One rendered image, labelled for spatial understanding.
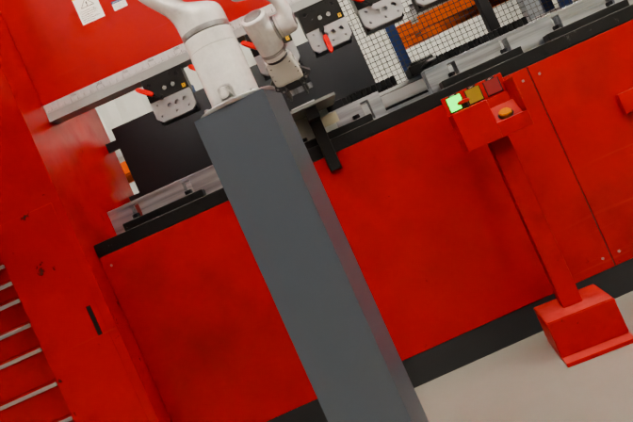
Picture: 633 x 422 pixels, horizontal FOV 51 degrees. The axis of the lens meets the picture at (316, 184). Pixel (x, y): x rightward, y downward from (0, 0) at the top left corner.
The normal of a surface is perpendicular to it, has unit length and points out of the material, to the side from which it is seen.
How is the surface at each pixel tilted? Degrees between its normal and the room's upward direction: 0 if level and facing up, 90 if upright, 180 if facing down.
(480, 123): 90
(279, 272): 90
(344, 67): 90
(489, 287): 90
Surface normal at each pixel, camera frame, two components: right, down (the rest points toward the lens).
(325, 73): 0.00, 0.00
